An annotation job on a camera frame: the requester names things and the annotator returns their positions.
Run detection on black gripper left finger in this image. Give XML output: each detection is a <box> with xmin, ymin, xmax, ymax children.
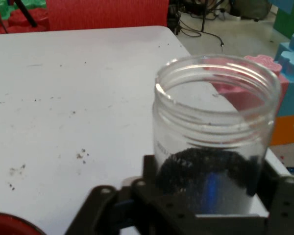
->
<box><xmin>65</xmin><ymin>154</ymin><xmax>199</xmax><ymax>235</ymax></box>

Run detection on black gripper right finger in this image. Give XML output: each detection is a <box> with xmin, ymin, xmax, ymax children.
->
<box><xmin>246</xmin><ymin>154</ymin><xmax>294</xmax><ymax>235</ymax></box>

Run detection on black seeds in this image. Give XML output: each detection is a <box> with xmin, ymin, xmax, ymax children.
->
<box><xmin>156</xmin><ymin>146</ymin><xmax>258</xmax><ymax>196</ymax></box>

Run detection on clear plastic jar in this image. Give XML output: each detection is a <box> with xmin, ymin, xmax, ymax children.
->
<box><xmin>152</xmin><ymin>54</ymin><xmax>282</xmax><ymax>216</ymax></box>

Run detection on orange foam block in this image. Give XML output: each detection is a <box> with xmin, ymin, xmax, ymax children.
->
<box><xmin>269</xmin><ymin>115</ymin><xmax>294</xmax><ymax>147</ymax></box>

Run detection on pink foam block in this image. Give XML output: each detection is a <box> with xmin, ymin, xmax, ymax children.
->
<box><xmin>205</xmin><ymin>55</ymin><xmax>291</xmax><ymax>118</ymax></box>

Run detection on red bowl with black rim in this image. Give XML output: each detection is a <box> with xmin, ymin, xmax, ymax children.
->
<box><xmin>0</xmin><ymin>211</ymin><xmax>49</xmax><ymax>235</ymax></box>

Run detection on green foam block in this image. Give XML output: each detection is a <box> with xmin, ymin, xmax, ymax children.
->
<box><xmin>273</xmin><ymin>0</ymin><xmax>294</xmax><ymax>41</ymax></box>

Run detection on black floor equipment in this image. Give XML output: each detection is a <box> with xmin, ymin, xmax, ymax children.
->
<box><xmin>168</xmin><ymin>4</ymin><xmax>182</xmax><ymax>36</ymax></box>

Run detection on black stand pole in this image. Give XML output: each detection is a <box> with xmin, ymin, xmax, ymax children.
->
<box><xmin>200</xmin><ymin>0</ymin><xmax>223</xmax><ymax>33</ymax></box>

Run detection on large red foam block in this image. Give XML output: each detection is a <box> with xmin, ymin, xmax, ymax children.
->
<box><xmin>46</xmin><ymin>0</ymin><xmax>169</xmax><ymax>32</ymax></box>

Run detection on red foam puzzle piece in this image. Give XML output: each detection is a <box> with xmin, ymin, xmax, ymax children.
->
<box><xmin>0</xmin><ymin>8</ymin><xmax>49</xmax><ymax>35</ymax></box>

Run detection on black tripod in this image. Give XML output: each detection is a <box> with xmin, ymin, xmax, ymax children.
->
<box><xmin>0</xmin><ymin>0</ymin><xmax>39</xmax><ymax>34</ymax></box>

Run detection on green foam puzzle piece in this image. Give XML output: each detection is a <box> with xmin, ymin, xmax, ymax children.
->
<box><xmin>0</xmin><ymin>0</ymin><xmax>47</xmax><ymax>20</ymax></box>

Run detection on black floor cable with plug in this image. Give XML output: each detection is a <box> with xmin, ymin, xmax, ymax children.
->
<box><xmin>178</xmin><ymin>18</ymin><xmax>225</xmax><ymax>47</ymax></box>

